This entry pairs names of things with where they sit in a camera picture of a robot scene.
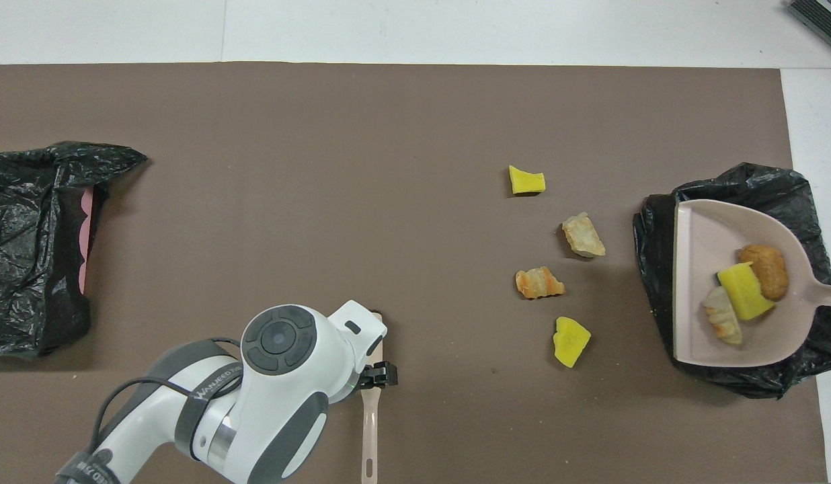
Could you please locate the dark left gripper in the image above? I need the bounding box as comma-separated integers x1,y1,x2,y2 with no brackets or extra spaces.
348,361,397,395

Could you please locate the beige brush with black bristles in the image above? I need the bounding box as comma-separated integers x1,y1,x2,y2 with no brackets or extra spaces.
360,312,385,484

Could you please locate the orange striped foam piece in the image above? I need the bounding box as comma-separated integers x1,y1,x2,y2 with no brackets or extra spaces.
515,266,565,300

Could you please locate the pale crinkled foam piece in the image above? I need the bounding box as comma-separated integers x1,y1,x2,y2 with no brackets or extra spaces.
703,286,744,346

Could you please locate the beige plastic dustpan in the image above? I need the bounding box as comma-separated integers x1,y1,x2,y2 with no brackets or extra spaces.
672,199,831,368

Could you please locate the yellow sponge piece green backing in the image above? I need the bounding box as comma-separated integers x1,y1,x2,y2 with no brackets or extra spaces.
716,262,777,322

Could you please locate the brown bread roll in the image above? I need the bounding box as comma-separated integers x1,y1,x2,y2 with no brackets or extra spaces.
738,243,790,302

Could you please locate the black trash bag bin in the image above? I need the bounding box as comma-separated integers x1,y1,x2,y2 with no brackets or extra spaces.
633,163,831,399

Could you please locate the pink bin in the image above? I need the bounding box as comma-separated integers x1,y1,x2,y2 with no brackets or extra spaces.
79,187,97,295

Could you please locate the black trash bag on pink bin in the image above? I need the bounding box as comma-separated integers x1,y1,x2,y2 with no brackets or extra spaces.
0,141,148,358

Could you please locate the small yellow sponge piece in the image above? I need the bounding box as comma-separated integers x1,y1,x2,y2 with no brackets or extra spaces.
509,165,546,196

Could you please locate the pale beige foam chunk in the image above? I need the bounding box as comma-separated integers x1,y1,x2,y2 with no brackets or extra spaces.
561,212,606,259

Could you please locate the brown paper table mat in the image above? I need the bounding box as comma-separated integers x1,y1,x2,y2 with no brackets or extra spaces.
0,63,830,484

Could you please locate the dark ribbed device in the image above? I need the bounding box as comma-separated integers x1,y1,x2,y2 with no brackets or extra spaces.
787,0,831,58

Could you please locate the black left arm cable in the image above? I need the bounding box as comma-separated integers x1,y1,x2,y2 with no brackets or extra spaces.
89,336,247,465

